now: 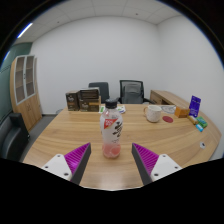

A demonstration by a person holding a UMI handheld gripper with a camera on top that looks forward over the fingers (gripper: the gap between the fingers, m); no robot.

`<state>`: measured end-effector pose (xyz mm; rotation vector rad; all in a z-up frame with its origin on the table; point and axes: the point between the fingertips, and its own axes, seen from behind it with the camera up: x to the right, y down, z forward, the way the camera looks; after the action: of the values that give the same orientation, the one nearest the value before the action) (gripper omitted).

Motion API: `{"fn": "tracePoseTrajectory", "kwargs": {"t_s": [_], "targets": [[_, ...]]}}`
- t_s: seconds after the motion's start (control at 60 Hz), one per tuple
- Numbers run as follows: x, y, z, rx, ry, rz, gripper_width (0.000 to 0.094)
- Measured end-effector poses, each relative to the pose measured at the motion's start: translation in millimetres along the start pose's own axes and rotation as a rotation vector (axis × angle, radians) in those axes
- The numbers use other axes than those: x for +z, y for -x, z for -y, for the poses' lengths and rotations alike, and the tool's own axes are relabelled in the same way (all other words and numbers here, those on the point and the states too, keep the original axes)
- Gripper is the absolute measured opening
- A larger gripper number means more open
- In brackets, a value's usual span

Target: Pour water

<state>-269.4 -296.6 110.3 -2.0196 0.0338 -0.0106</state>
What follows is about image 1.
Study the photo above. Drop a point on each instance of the small blue packet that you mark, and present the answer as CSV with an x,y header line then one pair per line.
x,y
199,127

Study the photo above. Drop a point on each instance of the small tan packet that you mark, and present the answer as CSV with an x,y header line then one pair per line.
x,y
192,120

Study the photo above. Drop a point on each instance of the flat round red coaster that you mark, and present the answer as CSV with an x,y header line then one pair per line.
x,y
168,119

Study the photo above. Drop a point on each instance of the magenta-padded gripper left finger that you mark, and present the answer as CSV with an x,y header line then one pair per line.
x,y
77,158

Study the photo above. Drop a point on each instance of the dark brown carton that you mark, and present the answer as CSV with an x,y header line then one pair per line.
x,y
72,100

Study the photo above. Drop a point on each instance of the white leaflet green purple print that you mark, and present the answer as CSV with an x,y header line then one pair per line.
x,y
121,109

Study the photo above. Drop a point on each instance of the purple pouch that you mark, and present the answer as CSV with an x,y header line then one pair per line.
x,y
194,106

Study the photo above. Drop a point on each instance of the brown box with tan side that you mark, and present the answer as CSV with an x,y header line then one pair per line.
x,y
89,100

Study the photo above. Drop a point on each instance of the wooden side desk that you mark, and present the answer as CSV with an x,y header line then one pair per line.
x,y
166,96

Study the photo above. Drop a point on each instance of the clear drink bottle black cap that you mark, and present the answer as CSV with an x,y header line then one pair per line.
x,y
111,133

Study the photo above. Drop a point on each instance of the white speckled mug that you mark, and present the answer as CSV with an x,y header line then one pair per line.
x,y
154,114

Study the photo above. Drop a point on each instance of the black leather sofa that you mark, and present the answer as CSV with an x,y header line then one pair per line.
x,y
11,136

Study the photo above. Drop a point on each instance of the white paper with grey swirl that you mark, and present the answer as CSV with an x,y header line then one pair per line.
x,y
169,109

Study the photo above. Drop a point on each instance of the black office chair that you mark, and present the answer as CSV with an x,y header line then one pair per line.
x,y
100,89

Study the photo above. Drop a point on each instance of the long ceiling light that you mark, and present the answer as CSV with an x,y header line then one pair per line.
x,y
25,30

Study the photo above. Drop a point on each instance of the wooden shelf cabinet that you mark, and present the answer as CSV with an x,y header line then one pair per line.
x,y
28,106

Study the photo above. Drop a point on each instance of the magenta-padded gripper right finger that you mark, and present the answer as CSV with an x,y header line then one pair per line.
x,y
146,159

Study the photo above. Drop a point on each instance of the green packet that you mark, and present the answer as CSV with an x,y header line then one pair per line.
x,y
202,122

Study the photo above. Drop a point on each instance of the black mesh armchair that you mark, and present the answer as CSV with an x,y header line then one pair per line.
x,y
122,91

